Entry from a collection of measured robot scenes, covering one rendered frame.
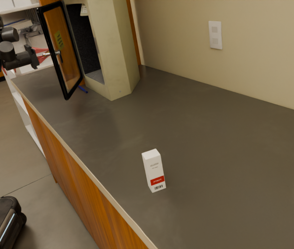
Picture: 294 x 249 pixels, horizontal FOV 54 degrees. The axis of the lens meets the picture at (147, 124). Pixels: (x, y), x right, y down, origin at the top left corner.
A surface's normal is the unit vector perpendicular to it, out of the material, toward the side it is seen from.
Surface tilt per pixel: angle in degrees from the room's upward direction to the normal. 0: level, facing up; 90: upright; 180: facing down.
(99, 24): 90
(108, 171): 0
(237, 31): 90
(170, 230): 0
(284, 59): 90
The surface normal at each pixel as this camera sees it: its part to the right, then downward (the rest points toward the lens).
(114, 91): 0.54, 0.32
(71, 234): -0.16, -0.87
